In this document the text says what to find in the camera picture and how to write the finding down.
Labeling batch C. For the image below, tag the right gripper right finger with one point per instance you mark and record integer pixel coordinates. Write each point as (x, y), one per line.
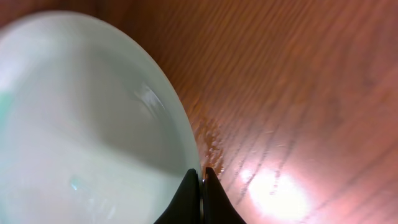
(216, 205)

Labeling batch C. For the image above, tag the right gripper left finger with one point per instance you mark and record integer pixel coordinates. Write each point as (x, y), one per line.
(184, 207)

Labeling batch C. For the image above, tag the white plate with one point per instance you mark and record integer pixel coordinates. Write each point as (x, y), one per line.
(92, 131)

